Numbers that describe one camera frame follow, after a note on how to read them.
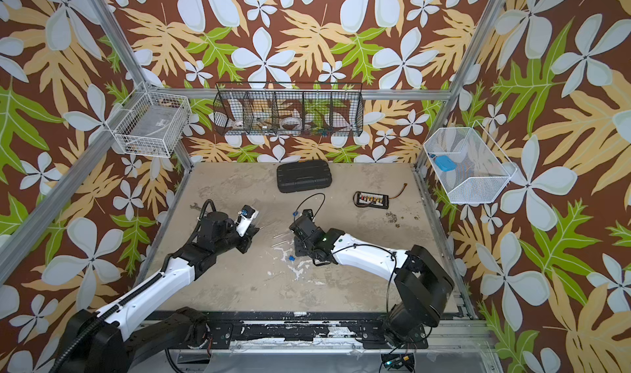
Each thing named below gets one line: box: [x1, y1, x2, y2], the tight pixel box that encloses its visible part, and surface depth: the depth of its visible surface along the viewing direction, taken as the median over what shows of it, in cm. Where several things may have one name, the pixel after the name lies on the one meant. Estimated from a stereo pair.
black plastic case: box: [276, 160, 332, 194], surface depth 111 cm
